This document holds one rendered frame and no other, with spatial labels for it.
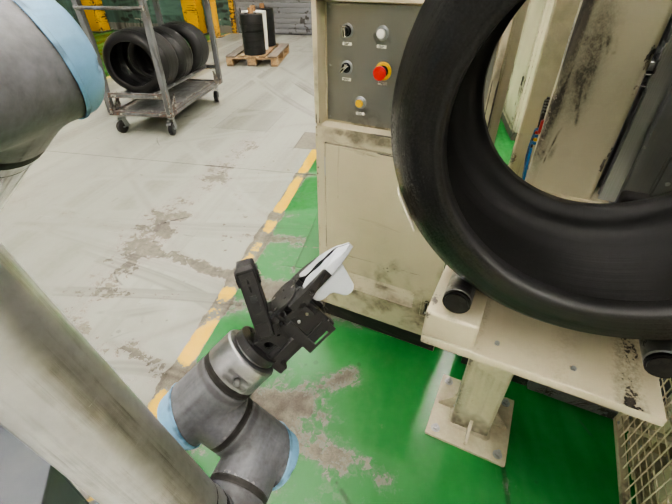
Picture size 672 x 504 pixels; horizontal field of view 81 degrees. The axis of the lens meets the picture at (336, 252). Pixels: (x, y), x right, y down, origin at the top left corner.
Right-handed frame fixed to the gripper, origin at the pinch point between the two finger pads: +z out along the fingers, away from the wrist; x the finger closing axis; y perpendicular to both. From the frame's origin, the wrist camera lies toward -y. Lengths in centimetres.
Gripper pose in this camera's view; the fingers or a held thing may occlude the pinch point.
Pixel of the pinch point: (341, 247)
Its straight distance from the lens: 56.8
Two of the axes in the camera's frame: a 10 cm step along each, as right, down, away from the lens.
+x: 1.9, 2.7, -9.4
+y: 6.7, 6.7, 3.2
